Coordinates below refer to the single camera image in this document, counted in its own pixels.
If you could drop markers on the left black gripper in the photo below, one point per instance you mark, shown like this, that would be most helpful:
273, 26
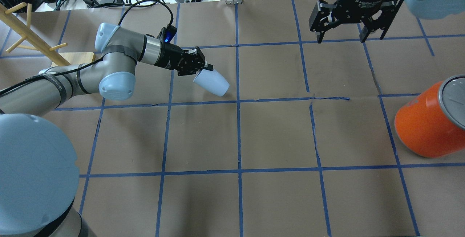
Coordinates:
171, 58

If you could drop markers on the light blue cup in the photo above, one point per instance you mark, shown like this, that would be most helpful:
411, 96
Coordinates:
212, 81

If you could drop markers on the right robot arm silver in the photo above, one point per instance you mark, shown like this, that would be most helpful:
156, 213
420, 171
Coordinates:
430, 9

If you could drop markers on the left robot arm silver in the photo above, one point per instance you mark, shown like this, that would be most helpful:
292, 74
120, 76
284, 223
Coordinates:
40, 175

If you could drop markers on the wooden cup stand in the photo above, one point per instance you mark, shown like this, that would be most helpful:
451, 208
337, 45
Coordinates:
30, 40

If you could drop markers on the large orange can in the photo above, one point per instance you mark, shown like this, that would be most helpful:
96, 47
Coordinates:
432, 124

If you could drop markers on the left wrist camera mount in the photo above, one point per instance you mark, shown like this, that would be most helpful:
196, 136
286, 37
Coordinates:
167, 33

